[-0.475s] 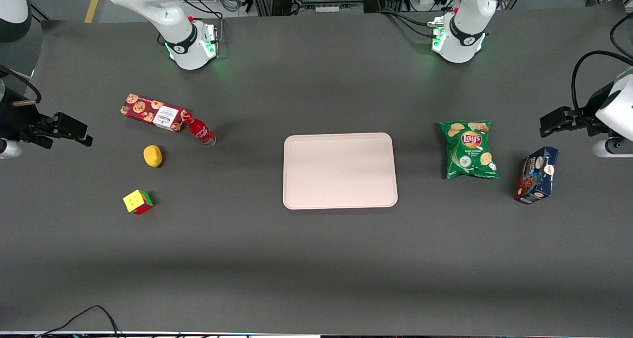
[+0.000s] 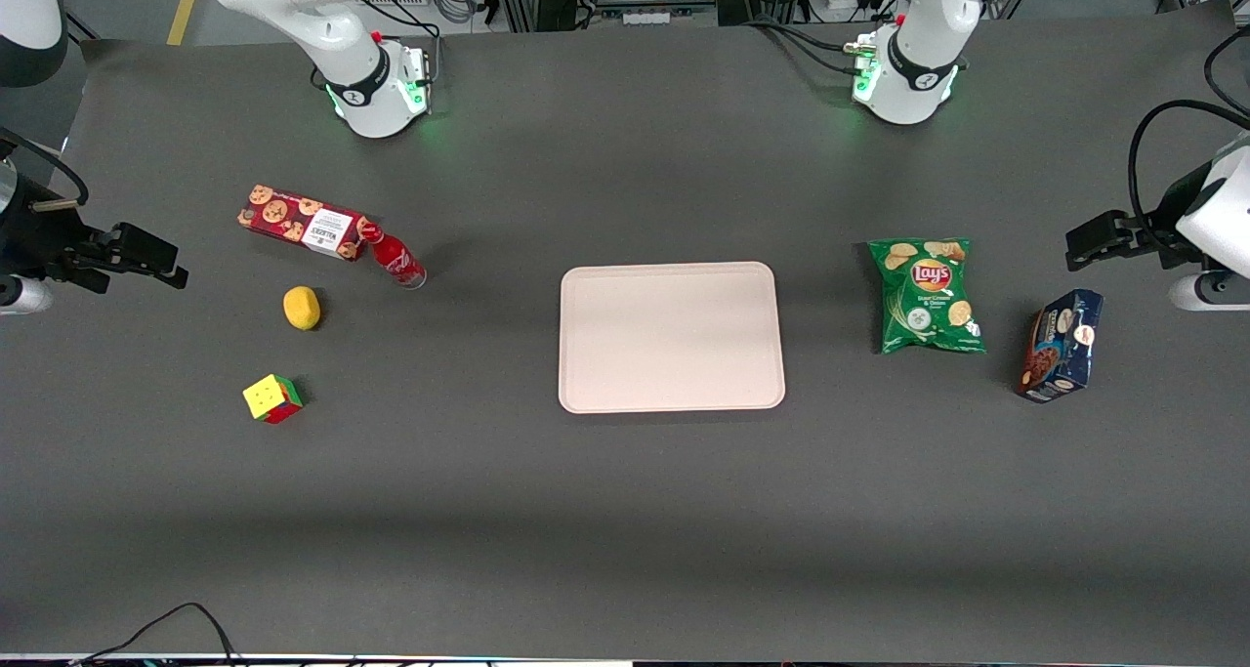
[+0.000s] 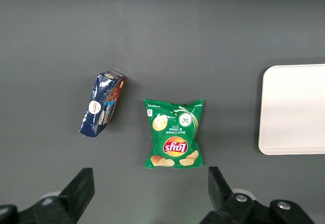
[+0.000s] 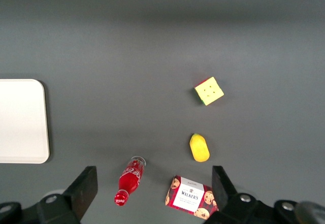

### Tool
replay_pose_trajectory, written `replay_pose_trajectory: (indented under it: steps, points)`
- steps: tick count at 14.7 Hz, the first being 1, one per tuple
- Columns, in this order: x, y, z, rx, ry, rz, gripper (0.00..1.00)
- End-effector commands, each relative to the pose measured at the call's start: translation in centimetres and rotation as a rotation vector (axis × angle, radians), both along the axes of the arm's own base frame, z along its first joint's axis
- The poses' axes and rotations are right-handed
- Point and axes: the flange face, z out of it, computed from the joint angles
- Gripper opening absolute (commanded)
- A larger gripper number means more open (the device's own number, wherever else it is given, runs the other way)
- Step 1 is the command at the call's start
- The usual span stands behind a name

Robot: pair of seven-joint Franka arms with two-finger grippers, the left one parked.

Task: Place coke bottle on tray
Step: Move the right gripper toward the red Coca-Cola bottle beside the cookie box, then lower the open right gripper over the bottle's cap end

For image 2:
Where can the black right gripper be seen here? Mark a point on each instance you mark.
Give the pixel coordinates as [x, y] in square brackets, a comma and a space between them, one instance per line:
[37, 234]

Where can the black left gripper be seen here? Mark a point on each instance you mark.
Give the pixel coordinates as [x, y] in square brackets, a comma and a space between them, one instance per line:
[1155, 228]

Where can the red coke bottle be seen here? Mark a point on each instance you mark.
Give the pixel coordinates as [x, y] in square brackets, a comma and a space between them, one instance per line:
[395, 260]

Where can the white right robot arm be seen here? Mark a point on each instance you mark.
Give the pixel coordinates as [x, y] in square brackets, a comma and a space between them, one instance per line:
[363, 71]

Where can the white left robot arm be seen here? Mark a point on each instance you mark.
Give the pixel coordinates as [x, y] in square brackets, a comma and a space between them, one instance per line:
[913, 71]

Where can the beige plastic tray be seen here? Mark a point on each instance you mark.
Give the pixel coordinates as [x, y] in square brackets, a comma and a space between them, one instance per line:
[670, 338]

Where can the dark blue cookie box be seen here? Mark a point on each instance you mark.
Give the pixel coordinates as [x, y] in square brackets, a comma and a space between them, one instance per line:
[1061, 347]

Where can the red Walkers shortbread box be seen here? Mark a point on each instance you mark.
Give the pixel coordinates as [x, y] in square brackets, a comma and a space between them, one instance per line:
[303, 221]

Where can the yellow lemon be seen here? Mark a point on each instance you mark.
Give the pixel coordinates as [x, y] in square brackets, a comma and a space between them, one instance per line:
[302, 308]

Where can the green Lay's chips bag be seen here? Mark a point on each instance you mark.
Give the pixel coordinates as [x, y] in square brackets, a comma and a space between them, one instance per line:
[928, 301]

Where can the Rubik's cube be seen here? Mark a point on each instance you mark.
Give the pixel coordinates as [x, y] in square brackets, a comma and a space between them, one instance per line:
[270, 398]

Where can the yellow floor tape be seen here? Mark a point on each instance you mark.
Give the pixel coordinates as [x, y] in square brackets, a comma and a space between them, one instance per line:
[184, 3]

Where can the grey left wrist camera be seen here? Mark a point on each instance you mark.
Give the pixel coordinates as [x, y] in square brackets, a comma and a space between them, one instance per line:
[1206, 293]

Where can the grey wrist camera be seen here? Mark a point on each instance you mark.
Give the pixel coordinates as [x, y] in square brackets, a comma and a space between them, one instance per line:
[24, 296]
[1206, 293]

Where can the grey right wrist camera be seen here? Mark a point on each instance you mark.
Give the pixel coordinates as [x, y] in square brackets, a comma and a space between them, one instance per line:
[24, 296]

